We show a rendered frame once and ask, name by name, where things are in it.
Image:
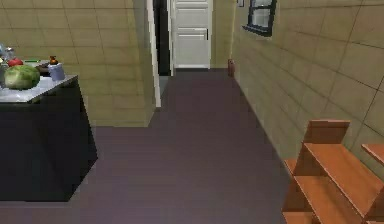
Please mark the orange wooden table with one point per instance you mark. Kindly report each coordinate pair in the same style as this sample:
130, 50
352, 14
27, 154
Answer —
375, 151

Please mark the glass jar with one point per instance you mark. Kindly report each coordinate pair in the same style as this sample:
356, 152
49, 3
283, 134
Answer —
6, 53

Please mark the small brown bin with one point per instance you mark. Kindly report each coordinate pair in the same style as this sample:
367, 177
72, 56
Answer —
231, 67

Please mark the red tomato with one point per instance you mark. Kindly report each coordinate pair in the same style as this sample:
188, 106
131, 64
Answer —
15, 62

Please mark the white panelled door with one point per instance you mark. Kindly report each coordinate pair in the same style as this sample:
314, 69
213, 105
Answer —
192, 33

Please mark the green flat plate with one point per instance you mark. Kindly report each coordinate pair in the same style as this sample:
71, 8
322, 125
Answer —
32, 61

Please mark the framed wall picture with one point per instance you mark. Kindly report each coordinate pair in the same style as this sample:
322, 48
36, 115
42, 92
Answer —
240, 3

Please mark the green lettuce head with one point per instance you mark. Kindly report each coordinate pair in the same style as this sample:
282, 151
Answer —
22, 77

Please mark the black kitchen counter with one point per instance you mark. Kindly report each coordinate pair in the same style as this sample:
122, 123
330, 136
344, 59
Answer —
40, 143

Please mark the grey cup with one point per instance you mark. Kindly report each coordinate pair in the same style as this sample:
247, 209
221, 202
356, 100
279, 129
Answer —
56, 72

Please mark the brown pepper shaker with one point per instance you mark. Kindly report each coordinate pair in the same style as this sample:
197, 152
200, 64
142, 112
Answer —
53, 60

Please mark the black framed window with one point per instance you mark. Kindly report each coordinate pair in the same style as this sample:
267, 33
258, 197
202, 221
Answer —
262, 16

